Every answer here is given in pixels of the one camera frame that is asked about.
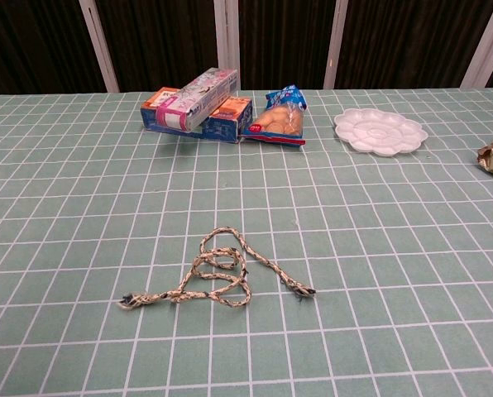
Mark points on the orange and blue carton box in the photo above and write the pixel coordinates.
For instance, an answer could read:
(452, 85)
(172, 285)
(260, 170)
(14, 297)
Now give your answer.
(226, 124)

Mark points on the blue biscuit snack bag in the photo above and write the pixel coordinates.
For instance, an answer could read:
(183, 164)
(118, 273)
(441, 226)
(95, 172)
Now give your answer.
(277, 118)

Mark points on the long pink floral box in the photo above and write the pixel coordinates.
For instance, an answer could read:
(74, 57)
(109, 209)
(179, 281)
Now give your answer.
(205, 89)

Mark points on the green white-grid tablecloth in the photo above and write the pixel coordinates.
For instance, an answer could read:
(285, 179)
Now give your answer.
(354, 248)

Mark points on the white flower-shaped paint palette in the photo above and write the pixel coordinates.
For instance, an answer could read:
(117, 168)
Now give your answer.
(379, 132)

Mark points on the black pleated curtain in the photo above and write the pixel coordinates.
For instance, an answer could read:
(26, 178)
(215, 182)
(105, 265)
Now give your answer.
(168, 41)

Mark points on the white frame post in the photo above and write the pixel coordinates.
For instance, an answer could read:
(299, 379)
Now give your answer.
(99, 54)
(335, 41)
(484, 45)
(226, 41)

